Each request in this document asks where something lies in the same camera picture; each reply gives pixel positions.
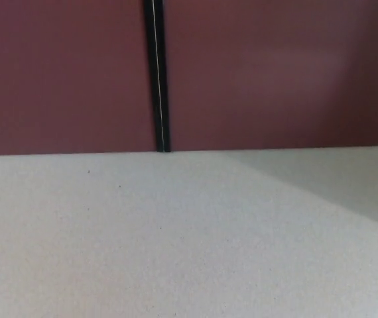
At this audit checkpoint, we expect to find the maroon door leaf without handle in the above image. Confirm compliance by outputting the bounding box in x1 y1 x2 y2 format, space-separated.
0 0 158 157

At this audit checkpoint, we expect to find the maroon door leaf with handle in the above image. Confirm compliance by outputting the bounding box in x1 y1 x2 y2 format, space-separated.
162 0 378 153

